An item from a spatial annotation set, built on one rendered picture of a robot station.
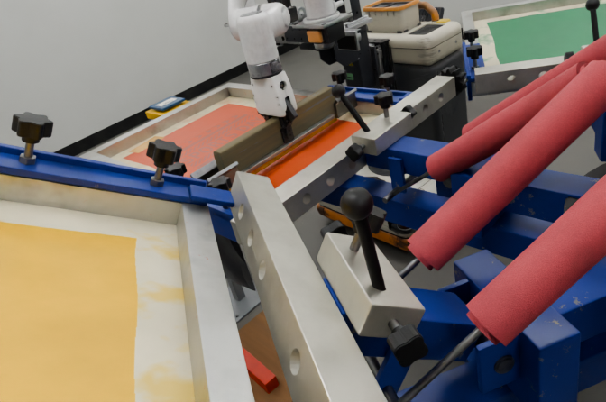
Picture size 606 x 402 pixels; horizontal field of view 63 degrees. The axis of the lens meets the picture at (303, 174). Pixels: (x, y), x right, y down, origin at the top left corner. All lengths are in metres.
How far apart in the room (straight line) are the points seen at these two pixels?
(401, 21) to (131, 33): 3.30
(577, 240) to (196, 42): 5.09
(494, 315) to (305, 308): 0.17
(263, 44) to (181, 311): 0.69
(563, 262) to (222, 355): 0.31
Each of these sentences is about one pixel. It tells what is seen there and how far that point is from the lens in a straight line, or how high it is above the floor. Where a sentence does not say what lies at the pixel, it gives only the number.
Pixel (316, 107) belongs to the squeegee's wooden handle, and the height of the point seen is 1.03.
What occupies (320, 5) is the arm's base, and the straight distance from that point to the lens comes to 1.70.
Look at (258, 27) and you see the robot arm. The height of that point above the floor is 1.28.
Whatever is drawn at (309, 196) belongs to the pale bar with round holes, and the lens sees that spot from 0.92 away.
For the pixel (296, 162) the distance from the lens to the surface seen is 1.18.
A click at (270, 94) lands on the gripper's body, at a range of 1.14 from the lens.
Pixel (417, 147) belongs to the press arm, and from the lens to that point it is 0.96.
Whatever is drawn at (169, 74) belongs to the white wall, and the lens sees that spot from 5.27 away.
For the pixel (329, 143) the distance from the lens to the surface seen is 1.24.
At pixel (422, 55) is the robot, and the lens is 2.17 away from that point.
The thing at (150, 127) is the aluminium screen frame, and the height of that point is 0.98.
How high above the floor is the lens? 1.47
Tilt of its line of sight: 28 degrees down
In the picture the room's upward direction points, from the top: 14 degrees counter-clockwise
